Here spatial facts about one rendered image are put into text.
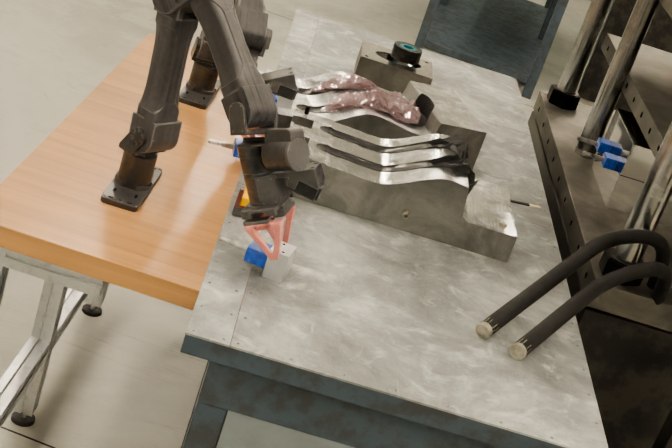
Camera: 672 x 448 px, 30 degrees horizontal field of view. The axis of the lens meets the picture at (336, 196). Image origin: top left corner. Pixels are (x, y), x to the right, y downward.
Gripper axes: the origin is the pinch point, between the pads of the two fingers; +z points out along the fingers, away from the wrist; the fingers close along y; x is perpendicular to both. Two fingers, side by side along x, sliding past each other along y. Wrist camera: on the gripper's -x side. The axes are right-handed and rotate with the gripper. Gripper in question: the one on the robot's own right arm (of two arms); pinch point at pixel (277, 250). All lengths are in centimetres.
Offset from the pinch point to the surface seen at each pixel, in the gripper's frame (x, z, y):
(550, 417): -44, 30, -10
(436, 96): -11, -1, 97
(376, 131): -2, -1, 72
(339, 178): -2.4, -1.3, 35.8
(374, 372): -18.4, 16.1, -18.4
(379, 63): 7, -7, 121
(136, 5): 181, -9, 361
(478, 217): -27, 13, 46
